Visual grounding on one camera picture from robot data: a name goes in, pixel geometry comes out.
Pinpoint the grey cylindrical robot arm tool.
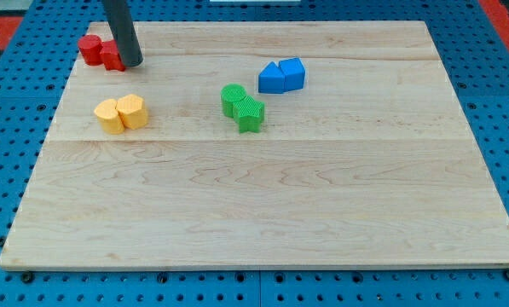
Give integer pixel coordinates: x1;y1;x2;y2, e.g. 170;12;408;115
101;0;143;67

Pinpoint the blue triangle block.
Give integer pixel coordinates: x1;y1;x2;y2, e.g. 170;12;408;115
258;61;285;94

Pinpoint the green cylinder block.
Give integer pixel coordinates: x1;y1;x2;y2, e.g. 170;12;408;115
220;84;246;118

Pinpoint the red star block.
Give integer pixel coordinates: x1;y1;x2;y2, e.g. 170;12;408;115
100;40;125;72

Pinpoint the green star block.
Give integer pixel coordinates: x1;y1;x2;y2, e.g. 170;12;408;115
233;96;265;133

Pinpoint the wooden board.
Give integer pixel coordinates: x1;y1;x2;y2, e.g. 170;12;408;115
0;21;509;272

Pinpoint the blue cube block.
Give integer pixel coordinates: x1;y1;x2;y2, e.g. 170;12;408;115
279;57;305;91

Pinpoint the yellow heart block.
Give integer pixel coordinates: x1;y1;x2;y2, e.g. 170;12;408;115
94;99;124;135

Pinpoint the yellow hexagon block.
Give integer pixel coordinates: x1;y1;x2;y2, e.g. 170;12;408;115
116;94;148;130

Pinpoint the red cylinder block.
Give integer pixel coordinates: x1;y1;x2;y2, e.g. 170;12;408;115
78;34;102;66

